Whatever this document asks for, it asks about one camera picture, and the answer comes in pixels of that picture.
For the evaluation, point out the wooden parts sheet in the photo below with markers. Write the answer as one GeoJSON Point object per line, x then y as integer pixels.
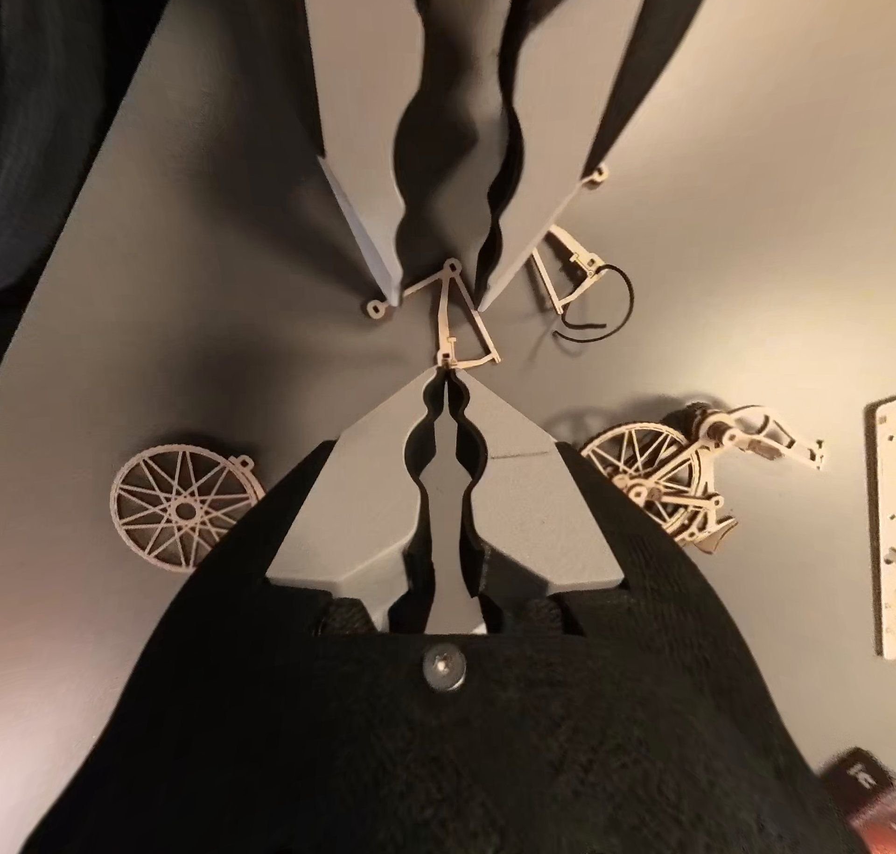
{"type": "Point", "coordinates": [883, 518]}

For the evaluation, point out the wooden bicycle frame part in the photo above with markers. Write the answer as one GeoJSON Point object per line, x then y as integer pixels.
{"type": "Point", "coordinates": [446, 339]}

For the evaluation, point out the red and black booklet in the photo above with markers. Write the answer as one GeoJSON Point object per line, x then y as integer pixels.
{"type": "Point", "coordinates": [864, 784]}

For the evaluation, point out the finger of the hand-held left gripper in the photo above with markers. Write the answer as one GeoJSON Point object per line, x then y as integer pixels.
{"type": "Point", "coordinates": [567, 97]}
{"type": "Point", "coordinates": [357, 97]}

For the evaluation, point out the wooden spoked wheel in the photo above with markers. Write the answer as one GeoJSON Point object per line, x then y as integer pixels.
{"type": "Point", "coordinates": [176, 511]}

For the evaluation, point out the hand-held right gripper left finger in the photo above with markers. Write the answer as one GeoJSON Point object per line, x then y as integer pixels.
{"type": "Point", "coordinates": [336, 518]}

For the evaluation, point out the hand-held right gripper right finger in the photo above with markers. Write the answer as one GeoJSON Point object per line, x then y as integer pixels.
{"type": "Point", "coordinates": [539, 511]}

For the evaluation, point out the wooden bicycle model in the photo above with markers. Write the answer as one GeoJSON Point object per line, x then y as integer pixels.
{"type": "Point", "coordinates": [721, 434]}

